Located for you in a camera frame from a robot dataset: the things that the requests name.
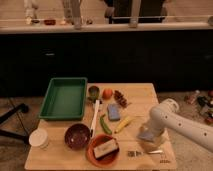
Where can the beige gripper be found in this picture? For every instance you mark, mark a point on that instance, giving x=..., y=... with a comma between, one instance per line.
x=149, y=146

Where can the light blue towel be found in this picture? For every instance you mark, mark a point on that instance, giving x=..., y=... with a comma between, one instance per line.
x=146, y=135

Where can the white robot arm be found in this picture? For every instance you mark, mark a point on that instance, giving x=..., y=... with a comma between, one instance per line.
x=164, y=115

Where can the silver fork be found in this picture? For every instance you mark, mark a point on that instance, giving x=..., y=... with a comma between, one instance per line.
x=140, y=153

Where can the beige sponge block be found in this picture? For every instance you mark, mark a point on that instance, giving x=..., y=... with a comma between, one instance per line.
x=105, y=148

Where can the blue sponge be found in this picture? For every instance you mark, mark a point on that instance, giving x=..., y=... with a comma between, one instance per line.
x=113, y=112

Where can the orange plate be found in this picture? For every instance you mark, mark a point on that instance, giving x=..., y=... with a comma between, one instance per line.
x=107, y=160

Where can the brown pine cone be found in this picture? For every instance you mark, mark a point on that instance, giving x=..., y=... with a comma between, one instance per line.
x=120, y=99

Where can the green pepper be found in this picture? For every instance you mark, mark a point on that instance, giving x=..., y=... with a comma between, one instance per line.
x=104, y=126

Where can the orange tomato toy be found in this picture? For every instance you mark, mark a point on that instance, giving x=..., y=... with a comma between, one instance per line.
x=107, y=93

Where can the purple bowl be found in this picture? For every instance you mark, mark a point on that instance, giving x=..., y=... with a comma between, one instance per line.
x=77, y=136

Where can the green plastic tray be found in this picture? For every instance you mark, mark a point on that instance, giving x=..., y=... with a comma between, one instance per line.
x=64, y=99

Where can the white paper cup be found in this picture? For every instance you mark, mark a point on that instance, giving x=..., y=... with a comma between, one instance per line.
x=39, y=138

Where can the black chair base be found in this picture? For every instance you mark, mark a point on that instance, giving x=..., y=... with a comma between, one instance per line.
x=10, y=120

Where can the red bowl on counter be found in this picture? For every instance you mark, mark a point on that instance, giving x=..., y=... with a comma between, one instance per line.
x=50, y=22

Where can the white handled knife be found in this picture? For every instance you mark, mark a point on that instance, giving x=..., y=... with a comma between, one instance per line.
x=93, y=124

